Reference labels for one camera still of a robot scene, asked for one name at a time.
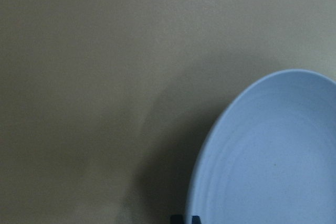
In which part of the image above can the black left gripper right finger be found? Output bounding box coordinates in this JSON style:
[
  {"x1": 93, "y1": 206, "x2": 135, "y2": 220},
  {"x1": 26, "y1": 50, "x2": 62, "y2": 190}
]
[{"x1": 192, "y1": 216, "x2": 201, "y2": 224}]

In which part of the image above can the blue round plate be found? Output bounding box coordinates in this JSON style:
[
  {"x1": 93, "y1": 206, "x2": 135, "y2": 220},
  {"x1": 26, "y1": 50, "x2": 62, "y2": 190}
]
[{"x1": 185, "y1": 69, "x2": 335, "y2": 223}]

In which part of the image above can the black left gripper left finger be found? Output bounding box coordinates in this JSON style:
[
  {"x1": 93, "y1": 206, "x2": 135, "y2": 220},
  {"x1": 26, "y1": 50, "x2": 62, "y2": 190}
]
[{"x1": 170, "y1": 215, "x2": 183, "y2": 224}]

